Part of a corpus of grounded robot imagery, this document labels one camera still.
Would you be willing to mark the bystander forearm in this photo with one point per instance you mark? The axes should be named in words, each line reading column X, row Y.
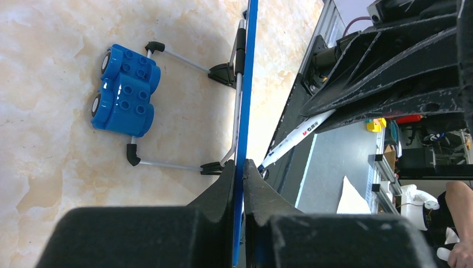
column 459, row 201

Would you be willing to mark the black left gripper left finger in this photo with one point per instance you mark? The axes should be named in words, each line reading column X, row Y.
column 199, row 234

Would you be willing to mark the metal wire whiteboard stand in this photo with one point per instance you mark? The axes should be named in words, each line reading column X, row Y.
column 196, row 105

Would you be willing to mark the blue framed whiteboard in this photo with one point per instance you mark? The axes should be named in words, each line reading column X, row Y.
column 241, row 152

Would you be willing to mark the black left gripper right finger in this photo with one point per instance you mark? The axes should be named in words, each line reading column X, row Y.
column 279, row 235

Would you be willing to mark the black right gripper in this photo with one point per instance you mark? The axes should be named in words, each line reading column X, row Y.
column 416, row 58

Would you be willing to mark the blue white marker pen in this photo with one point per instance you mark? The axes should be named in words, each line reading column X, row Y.
column 294, row 138

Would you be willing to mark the blue toy car block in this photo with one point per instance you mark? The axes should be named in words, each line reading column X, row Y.
column 123, row 104

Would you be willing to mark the bystander hand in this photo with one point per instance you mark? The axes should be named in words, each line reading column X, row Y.
column 461, row 255

